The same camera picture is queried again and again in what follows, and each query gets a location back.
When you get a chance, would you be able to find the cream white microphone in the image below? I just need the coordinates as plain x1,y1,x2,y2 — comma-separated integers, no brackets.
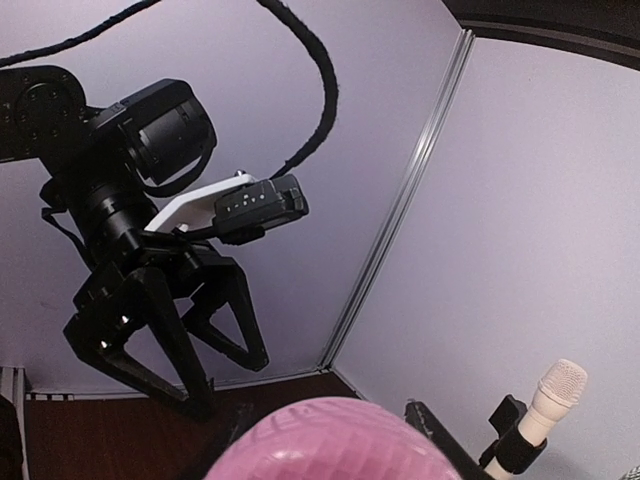
482,359,588,479

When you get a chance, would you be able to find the aluminium left rear frame post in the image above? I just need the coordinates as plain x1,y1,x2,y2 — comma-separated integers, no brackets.
1,366,30,480

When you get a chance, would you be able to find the aluminium right rear frame post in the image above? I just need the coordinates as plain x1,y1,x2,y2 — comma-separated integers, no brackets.
316,29,475,372

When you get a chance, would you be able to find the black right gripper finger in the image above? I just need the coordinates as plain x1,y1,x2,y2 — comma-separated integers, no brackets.
404,399,488,480

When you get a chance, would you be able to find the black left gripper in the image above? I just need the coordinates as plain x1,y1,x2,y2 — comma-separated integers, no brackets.
64,231,269,420

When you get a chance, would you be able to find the aluminium frame post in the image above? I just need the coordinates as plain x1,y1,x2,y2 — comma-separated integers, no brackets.
316,29,475,372
1,366,30,480

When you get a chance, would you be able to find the glitter purple silver microphone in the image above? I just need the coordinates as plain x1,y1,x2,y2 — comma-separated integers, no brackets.
619,465,640,480

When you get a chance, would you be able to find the black stand of cream microphone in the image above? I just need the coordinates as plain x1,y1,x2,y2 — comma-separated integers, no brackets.
479,394,548,475

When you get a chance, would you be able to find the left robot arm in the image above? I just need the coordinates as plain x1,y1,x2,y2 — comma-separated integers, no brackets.
1,66,268,421

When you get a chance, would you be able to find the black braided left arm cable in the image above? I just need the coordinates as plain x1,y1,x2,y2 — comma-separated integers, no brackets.
0,0,340,179

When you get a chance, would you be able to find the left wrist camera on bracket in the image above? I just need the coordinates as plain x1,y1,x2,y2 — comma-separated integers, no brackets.
145,173,309,245

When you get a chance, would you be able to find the pink microphone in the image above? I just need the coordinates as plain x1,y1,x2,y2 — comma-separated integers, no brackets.
205,397,461,480

